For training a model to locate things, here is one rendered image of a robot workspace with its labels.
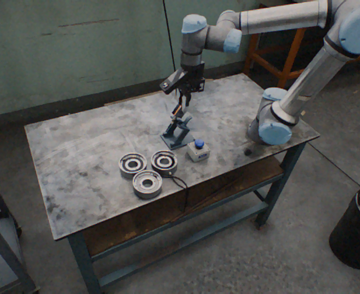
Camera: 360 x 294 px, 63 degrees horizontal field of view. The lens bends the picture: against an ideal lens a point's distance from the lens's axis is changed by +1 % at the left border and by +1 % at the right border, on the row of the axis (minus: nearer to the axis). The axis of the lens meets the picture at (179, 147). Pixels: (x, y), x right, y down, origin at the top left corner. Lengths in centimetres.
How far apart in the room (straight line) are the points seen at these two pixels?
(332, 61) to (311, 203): 144
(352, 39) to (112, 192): 88
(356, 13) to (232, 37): 33
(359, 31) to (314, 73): 17
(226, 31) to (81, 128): 74
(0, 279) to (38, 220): 49
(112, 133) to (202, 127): 40
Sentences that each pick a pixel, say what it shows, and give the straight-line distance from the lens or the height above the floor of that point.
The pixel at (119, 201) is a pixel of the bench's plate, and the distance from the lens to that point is 107.
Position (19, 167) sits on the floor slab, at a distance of 243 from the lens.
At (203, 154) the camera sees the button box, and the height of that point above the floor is 83.
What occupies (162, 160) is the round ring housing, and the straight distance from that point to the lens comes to 117.
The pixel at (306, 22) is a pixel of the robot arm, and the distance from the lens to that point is 112.
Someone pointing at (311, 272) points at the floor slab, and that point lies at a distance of 203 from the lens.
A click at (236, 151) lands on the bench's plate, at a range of 128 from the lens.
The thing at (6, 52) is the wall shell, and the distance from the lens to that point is 253.
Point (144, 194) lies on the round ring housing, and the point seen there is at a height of 83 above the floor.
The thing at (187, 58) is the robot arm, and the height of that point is 120.
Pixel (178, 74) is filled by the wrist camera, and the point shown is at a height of 113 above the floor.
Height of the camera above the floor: 167
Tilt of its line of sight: 44 degrees down
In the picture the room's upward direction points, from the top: 6 degrees clockwise
